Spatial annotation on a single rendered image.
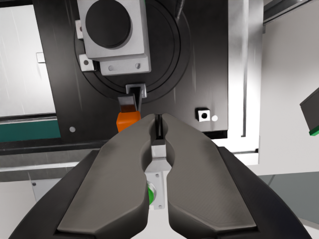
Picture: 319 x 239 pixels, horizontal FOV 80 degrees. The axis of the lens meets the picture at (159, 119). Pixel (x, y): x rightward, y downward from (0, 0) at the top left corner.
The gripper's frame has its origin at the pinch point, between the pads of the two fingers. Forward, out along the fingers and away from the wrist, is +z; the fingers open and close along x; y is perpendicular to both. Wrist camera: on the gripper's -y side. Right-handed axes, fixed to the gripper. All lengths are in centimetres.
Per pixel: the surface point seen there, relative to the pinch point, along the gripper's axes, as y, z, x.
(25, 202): 30.3, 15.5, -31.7
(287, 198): 119, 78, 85
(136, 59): -2.3, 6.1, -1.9
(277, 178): 104, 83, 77
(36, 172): 15.3, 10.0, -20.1
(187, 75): 2.0, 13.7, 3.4
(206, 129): 9.1, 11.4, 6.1
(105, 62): -2.2, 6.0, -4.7
